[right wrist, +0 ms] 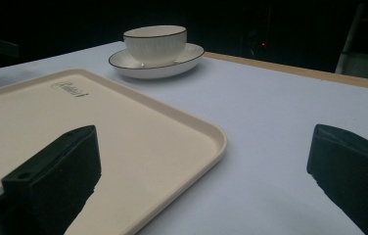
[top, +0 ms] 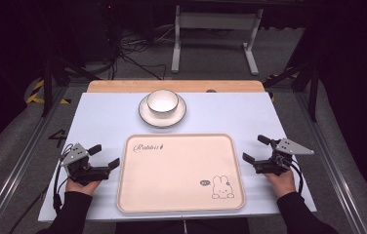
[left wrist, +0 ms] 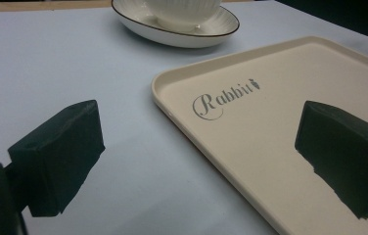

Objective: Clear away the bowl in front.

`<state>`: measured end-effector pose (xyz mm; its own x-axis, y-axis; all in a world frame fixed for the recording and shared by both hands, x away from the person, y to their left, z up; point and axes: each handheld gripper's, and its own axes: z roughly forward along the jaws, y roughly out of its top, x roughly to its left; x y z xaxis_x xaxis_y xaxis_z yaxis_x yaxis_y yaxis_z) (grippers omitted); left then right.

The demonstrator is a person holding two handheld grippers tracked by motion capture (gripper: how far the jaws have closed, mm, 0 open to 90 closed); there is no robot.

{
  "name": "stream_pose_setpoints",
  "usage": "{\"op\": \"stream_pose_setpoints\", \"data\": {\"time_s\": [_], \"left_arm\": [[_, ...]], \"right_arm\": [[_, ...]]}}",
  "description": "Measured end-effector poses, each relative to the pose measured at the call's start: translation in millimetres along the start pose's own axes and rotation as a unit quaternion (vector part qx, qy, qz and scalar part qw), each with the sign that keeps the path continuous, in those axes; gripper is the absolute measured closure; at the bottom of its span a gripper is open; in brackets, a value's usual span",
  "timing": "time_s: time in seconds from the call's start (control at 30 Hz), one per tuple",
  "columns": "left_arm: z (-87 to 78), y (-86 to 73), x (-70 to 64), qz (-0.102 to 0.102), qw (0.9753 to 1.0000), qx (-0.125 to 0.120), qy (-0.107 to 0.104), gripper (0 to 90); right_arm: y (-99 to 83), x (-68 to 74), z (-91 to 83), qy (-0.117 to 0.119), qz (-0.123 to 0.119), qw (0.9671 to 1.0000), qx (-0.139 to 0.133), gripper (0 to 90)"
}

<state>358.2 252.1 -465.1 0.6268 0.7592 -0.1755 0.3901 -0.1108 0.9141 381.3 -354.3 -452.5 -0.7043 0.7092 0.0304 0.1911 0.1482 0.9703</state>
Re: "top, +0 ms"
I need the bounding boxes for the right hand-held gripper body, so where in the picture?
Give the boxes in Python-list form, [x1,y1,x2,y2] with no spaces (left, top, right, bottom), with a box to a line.
[252,137,315,176]

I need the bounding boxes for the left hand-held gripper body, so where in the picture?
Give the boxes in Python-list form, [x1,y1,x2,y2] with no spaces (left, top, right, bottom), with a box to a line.
[60,142,111,186]

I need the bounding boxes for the white plate with dark rim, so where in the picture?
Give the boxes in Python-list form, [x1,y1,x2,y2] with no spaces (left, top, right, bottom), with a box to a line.
[138,93,187,129]

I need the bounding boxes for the beige tray with rabbit print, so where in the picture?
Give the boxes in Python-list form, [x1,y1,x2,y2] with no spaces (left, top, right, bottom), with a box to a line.
[116,133,247,215]

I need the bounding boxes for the white bowl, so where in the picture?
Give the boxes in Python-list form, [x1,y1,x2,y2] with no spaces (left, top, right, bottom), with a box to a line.
[145,89,181,119]

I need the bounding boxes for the person's left hand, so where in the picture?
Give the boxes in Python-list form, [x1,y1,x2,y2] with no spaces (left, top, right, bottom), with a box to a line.
[65,176,102,197]

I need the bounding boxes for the person's right hand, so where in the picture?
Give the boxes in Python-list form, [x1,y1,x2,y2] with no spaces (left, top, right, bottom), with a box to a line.
[263,169,298,200]

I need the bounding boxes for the white table mat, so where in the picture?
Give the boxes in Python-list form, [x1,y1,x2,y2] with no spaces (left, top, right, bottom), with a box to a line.
[37,92,317,223]

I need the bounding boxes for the black tripod stand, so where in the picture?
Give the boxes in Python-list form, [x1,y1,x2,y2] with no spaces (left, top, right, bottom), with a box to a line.
[40,48,102,118]
[263,59,320,123]

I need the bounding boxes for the yellow black floor tape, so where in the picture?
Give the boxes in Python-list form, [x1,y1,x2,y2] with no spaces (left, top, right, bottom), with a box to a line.
[25,79,72,105]

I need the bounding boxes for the white metal stand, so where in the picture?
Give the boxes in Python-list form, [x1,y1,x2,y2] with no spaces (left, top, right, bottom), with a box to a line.
[170,4,265,77]

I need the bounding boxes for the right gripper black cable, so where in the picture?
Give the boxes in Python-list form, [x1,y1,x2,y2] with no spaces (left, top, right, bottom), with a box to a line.
[289,158,305,196]

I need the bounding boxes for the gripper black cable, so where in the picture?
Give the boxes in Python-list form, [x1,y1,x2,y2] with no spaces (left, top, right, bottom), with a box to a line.
[52,142,74,215]
[289,158,305,196]

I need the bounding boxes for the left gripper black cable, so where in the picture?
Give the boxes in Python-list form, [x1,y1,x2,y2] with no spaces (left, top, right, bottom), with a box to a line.
[52,142,74,215]

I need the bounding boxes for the bundle of black floor cables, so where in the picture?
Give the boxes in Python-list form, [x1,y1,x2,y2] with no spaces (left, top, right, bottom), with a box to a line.
[106,19,180,81]

